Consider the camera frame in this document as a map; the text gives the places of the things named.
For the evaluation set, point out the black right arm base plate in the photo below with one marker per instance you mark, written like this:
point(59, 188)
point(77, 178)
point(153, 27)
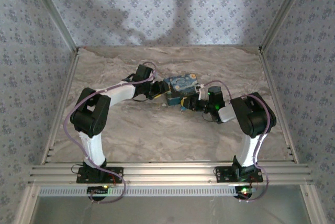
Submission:
point(225, 174)

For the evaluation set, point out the aluminium frame post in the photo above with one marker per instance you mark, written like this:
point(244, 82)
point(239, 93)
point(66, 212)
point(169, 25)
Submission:
point(52, 12)
point(285, 12)

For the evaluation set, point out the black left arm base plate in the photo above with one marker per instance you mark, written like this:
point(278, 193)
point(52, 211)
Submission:
point(83, 175)

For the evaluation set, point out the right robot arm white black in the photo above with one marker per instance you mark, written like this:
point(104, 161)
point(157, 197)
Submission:
point(254, 114)

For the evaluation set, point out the left controller board green light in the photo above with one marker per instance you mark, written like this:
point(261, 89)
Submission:
point(98, 190)

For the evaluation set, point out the small blue padlock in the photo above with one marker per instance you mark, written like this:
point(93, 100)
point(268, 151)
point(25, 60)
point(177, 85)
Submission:
point(183, 109)

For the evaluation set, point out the controller board green light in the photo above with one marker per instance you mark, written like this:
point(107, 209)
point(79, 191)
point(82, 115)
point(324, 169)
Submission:
point(244, 191)
point(98, 190)

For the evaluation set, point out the aluminium mounting rail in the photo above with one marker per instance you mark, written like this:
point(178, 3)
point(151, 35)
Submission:
point(167, 173)

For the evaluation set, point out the aluminium table edge rail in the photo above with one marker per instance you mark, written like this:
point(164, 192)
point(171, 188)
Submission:
point(64, 98)
point(280, 98)

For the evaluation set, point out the right controller board green light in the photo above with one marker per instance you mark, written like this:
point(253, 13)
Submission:
point(244, 191)

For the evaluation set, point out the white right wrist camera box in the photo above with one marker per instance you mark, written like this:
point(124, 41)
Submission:
point(201, 89)

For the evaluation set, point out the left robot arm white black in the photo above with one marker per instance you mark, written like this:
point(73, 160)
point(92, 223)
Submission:
point(91, 114)

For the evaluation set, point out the starry night painted box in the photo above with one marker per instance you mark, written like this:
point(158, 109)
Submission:
point(180, 85)

